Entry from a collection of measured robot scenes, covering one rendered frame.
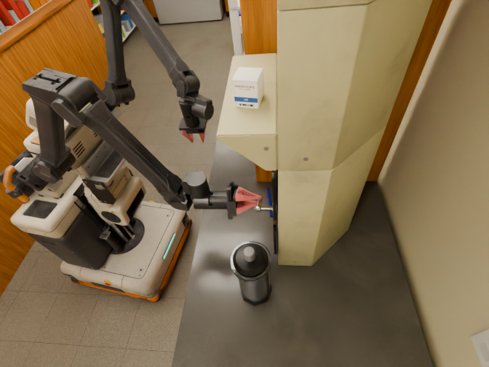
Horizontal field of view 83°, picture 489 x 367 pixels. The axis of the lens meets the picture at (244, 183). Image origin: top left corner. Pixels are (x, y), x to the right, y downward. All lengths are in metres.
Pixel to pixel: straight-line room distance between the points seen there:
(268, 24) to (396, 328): 0.90
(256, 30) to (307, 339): 0.86
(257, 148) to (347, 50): 0.23
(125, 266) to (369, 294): 1.42
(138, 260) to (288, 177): 1.45
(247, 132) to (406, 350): 0.74
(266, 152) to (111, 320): 1.80
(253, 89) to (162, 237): 1.50
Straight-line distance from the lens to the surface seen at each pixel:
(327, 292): 0.97
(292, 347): 0.92
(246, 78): 0.56
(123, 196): 1.51
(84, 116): 0.76
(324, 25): 0.43
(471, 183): 0.80
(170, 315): 2.02
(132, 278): 1.88
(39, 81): 0.82
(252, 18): 0.81
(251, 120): 0.55
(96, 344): 2.17
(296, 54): 0.44
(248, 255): 0.70
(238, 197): 0.80
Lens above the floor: 1.84
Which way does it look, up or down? 50 degrees down
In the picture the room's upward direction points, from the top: 8 degrees counter-clockwise
